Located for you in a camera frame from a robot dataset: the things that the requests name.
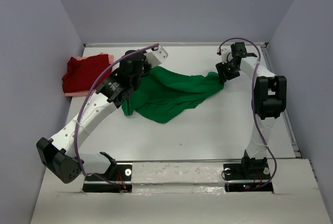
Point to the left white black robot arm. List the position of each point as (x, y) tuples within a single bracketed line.
[(116, 84)]

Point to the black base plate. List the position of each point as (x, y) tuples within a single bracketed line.
[(238, 180), (119, 182)]

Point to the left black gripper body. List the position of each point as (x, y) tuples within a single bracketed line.
[(146, 68)]

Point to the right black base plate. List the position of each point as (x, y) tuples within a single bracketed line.
[(238, 180)]

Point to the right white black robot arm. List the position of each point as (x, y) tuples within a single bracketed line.
[(268, 102)]

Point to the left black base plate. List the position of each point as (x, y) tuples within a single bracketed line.
[(119, 182)]

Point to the folded dark red t shirt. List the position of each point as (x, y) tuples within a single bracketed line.
[(82, 72)]

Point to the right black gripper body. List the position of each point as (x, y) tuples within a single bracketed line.
[(229, 70)]

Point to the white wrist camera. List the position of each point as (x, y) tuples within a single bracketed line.
[(156, 56), (223, 52)]

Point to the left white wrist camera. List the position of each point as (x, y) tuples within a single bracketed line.
[(156, 56)]

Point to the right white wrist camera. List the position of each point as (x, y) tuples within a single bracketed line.
[(223, 52)]

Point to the green t shirt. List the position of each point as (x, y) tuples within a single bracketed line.
[(163, 94)]

